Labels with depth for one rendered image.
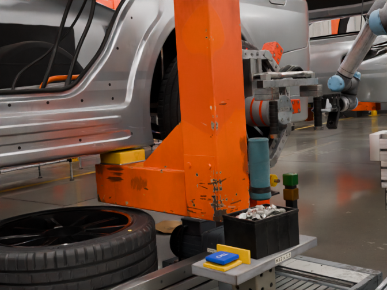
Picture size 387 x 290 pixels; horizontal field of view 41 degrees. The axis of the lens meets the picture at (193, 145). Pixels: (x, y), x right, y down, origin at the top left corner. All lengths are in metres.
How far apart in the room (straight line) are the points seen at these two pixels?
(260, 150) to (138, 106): 0.53
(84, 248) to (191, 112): 0.55
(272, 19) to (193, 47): 1.20
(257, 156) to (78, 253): 0.90
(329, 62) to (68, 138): 3.21
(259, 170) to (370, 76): 2.63
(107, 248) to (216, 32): 0.76
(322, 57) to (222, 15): 3.11
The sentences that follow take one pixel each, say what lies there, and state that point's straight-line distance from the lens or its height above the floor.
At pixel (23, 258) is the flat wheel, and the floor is 0.49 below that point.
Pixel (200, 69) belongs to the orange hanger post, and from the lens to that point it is 1.69.
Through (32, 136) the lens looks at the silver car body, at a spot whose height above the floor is 0.84.
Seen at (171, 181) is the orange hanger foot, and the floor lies 0.64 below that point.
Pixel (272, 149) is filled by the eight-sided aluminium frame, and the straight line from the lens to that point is 2.52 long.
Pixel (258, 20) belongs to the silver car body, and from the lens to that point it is 2.77.
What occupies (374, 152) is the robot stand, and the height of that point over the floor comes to 0.71.
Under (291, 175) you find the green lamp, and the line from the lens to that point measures 1.74.
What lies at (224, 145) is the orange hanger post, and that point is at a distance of 1.69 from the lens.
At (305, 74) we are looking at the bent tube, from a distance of 2.32.
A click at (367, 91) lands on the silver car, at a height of 0.87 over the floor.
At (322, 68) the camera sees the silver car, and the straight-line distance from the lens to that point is 4.76.
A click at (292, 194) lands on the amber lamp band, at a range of 1.75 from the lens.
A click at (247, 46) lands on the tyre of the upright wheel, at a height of 1.14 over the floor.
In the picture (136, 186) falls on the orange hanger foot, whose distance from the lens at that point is 1.98.
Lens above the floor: 0.95
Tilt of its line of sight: 6 degrees down
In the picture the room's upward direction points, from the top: 4 degrees counter-clockwise
